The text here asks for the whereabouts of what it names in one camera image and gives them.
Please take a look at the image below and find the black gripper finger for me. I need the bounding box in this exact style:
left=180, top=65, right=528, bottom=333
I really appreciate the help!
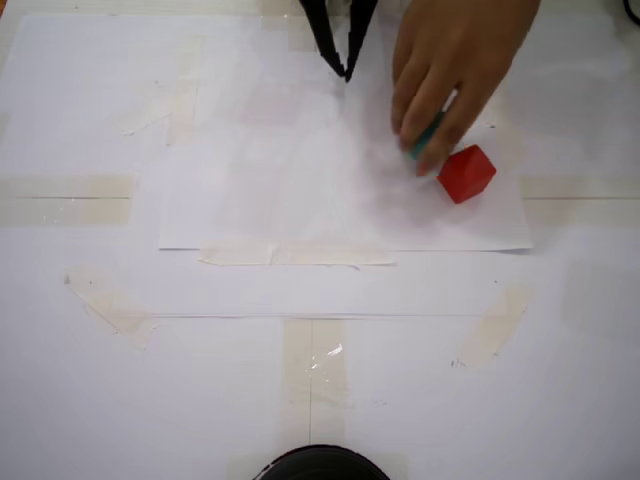
left=299, top=0, right=349, bottom=82
left=343, top=0, right=379, bottom=84

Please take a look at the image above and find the teal blue cube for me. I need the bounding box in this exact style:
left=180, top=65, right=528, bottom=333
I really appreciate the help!
left=407, top=110, right=449, bottom=162

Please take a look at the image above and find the red cube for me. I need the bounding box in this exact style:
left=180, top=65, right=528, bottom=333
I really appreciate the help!
left=436, top=144, right=498, bottom=206

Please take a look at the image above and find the bare human hand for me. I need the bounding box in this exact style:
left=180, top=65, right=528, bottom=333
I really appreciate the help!
left=390, top=0, right=544, bottom=178

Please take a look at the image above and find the beige masking tape strip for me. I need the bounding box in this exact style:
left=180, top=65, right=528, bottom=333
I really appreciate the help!
left=518, top=175, right=640, bottom=227
left=451, top=280, right=535, bottom=372
left=0, top=173, right=135, bottom=227
left=262, top=0, right=354, bottom=52
left=198, top=240, right=399, bottom=270
left=63, top=263, right=161, bottom=352
left=118, top=33, right=207, bottom=147
left=281, top=318, right=350, bottom=451

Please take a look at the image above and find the small white paper sheet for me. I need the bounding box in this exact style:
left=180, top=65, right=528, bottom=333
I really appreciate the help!
left=158, top=47, right=534, bottom=255

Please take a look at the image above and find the large white paper sheet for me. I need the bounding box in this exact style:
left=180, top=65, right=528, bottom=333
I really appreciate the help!
left=14, top=13, right=617, bottom=320

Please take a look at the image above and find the black round object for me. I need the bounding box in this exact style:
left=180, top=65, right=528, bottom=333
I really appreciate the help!
left=253, top=443, right=392, bottom=480

